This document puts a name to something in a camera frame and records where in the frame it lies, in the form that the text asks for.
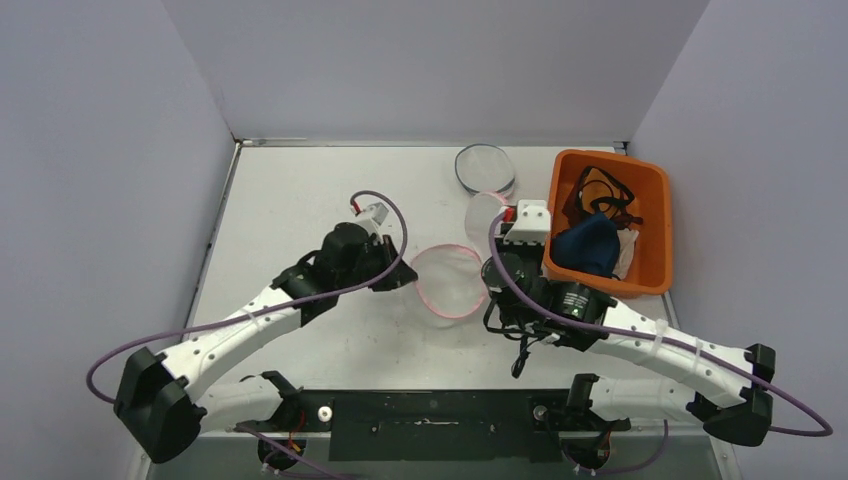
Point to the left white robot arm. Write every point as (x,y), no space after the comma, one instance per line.
(167,399)

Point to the pink-trimmed mesh laundry bag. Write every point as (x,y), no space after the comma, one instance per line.
(449,289)

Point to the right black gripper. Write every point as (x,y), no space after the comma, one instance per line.
(503,273)

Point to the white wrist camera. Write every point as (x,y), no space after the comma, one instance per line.
(531,224)
(372,218)

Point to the blue-trimmed mesh laundry bag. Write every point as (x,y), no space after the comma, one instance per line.
(483,167)

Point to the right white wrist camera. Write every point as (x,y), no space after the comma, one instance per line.
(531,224)

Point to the orange and black bra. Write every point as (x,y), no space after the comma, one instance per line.
(598,192)

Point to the beige lace bra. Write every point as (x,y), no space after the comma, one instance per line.
(627,244)

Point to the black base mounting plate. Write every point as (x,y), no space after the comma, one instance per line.
(439,425)

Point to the navy blue bra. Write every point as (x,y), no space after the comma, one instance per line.
(591,247)

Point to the orange plastic bin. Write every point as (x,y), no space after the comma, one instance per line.
(651,270)

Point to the red bra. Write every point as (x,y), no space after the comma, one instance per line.
(570,212)

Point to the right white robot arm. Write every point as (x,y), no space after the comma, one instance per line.
(716,387)

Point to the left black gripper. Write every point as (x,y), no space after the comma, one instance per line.
(386,250)

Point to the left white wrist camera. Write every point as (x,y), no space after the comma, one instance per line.
(372,218)

